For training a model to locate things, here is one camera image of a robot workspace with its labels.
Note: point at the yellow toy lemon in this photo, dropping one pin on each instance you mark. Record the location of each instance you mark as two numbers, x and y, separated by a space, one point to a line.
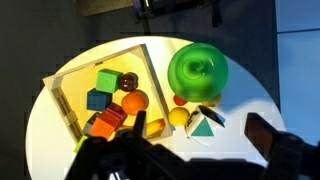
178 116

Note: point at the orange block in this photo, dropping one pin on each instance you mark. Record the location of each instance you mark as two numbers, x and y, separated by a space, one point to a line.
101 128

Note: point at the wooden tray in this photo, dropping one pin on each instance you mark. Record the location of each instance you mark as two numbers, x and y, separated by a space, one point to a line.
154 77

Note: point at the green plastic cup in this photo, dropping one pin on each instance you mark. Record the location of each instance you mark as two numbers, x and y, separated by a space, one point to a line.
196 71

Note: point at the green cube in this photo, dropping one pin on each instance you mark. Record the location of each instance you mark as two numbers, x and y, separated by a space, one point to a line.
108 81

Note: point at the yellow toy banana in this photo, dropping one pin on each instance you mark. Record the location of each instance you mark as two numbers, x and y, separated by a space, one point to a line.
155 127

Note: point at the lime green block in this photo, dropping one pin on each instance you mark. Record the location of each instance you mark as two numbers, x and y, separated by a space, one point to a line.
80 144

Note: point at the magenta block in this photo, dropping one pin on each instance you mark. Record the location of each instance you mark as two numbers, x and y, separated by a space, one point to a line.
115 114

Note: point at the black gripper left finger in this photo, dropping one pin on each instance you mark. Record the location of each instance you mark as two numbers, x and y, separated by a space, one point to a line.
140 122

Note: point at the small red-orange ball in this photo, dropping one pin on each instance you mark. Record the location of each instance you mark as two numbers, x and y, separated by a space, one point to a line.
179 100

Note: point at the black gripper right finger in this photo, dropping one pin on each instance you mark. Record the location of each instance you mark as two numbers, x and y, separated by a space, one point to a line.
261 132

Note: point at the orange ball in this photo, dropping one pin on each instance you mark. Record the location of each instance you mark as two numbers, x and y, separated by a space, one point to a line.
134 102

